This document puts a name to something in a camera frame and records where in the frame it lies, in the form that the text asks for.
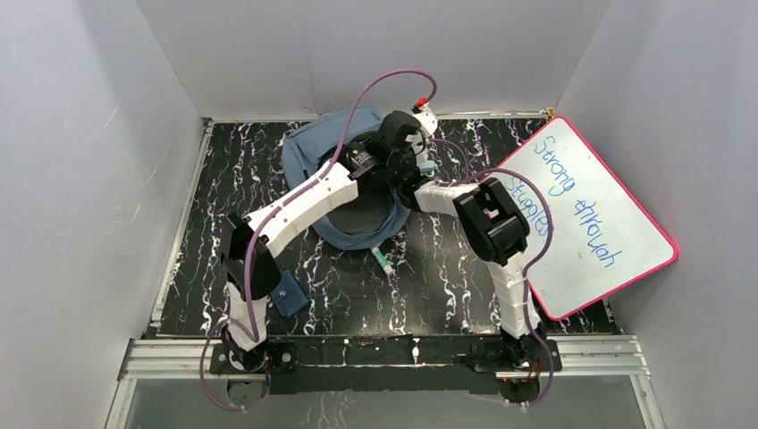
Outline blue student backpack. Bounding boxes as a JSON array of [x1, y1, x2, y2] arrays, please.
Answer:
[[281, 109, 410, 251]]

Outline green white glue stick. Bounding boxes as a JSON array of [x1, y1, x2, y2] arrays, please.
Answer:
[[371, 247, 394, 276]]

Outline teal eraser case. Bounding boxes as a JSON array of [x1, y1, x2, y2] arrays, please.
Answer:
[[417, 160, 437, 177]]

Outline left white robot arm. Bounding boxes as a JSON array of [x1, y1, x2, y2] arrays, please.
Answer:
[[220, 106, 439, 373]]

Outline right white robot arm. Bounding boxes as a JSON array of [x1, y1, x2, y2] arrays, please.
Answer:
[[397, 176, 544, 370]]

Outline navy snap wallet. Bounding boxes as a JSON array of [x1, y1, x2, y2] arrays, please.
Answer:
[[269, 271, 311, 319]]

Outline pink framed whiteboard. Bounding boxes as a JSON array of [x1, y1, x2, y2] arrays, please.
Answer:
[[492, 116, 678, 320]]

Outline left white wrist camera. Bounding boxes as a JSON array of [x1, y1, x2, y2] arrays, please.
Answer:
[[412, 105, 439, 138]]

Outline black front rail frame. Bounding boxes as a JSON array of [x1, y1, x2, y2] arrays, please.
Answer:
[[265, 334, 513, 394]]

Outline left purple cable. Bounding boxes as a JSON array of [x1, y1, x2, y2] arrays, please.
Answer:
[[198, 68, 440, 414]]

